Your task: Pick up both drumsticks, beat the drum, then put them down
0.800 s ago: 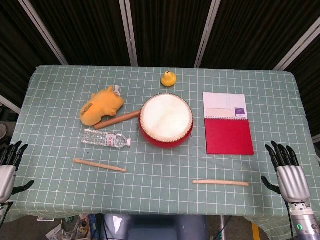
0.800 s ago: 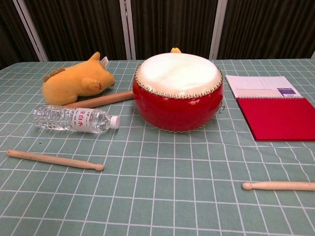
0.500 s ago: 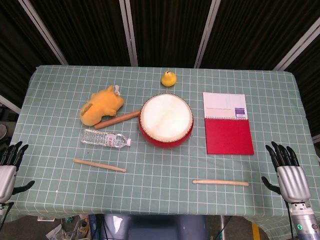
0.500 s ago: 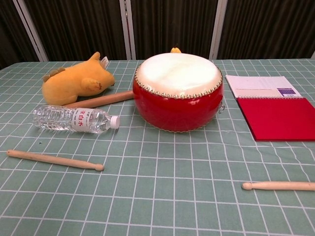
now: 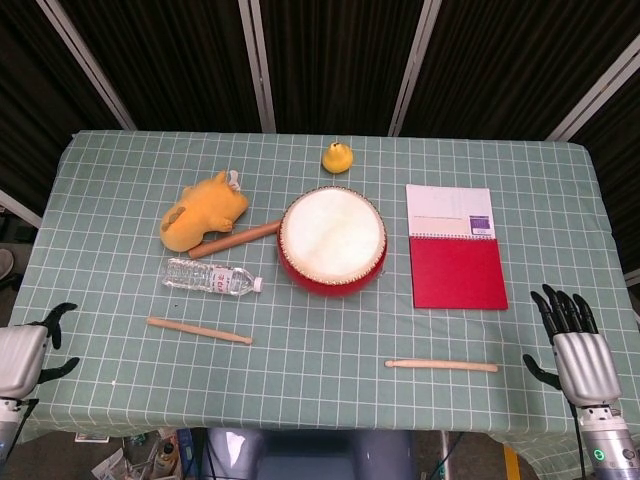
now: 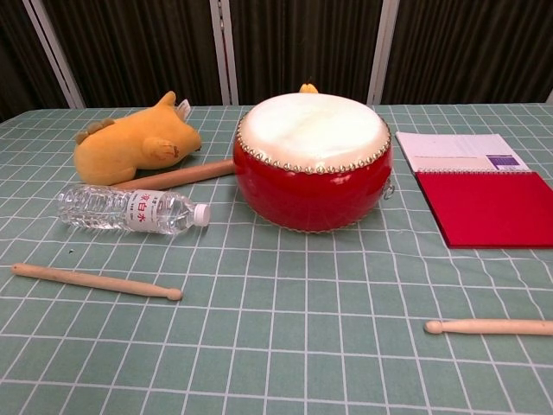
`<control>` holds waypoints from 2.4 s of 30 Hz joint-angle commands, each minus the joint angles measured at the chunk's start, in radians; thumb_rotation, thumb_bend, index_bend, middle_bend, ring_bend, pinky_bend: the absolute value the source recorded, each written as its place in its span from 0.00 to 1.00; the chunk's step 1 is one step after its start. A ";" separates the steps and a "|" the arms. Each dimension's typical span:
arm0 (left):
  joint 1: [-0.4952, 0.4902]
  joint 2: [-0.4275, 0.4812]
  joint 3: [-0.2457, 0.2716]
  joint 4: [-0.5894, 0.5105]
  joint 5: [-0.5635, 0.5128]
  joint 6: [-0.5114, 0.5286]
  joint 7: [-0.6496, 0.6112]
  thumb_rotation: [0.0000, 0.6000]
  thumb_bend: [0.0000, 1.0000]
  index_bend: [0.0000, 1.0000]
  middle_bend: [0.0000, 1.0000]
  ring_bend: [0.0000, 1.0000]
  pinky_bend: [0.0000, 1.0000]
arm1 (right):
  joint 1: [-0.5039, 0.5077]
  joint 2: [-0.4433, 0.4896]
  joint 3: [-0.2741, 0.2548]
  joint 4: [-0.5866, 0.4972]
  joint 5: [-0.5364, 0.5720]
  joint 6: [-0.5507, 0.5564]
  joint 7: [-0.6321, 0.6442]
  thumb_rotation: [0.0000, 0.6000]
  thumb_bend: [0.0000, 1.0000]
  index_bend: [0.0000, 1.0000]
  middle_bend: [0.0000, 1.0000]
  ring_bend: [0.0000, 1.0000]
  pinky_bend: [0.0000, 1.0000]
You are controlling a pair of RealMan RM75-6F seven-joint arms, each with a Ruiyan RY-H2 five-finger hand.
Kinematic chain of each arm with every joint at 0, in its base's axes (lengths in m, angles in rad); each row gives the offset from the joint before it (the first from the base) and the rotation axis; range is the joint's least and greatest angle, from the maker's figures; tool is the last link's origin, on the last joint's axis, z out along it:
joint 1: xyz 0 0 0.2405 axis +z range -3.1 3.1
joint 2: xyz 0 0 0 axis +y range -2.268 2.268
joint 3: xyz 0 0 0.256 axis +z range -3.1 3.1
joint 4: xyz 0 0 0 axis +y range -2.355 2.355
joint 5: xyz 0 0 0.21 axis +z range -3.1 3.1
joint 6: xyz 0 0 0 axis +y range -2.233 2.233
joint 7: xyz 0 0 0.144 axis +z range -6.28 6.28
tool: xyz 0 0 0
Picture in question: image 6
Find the light wooden drumstick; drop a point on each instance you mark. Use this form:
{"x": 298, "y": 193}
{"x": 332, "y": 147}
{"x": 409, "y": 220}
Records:
{"x": 95, "y": 281}
{"x": 497, "y": 327}

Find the red drum white skin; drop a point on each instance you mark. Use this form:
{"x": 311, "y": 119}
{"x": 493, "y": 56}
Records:
{"x": 311, "y": 190}

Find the green gridded cutting mat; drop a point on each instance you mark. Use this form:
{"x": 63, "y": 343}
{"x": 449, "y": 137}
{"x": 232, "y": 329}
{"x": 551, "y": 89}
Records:
{"x": 276, "y": 328}

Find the thick brown wooden rod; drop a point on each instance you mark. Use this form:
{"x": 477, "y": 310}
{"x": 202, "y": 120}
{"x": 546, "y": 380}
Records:
{"x": 186, "y": 174}

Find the small yellow duck toy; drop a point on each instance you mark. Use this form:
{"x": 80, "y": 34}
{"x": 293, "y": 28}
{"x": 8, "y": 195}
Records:
{"x": 309, "y": 88}

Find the yellow plush animal toy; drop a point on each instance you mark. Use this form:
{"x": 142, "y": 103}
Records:
{"x": 129, "y": 142}

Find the clear plastic water bottle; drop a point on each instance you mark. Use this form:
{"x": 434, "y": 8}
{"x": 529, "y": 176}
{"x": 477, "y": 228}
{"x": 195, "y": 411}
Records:
{"x": 108, "y": 207}

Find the spiral notebook red cover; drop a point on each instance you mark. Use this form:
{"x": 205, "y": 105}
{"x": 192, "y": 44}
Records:
{"x": 488, "y": 212}

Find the white partition frame post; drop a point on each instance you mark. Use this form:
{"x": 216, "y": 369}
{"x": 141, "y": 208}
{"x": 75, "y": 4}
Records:
{"x": 224, "y": 52}
{"x": 384, "y": 52}
{"x": 56, "y": 56}

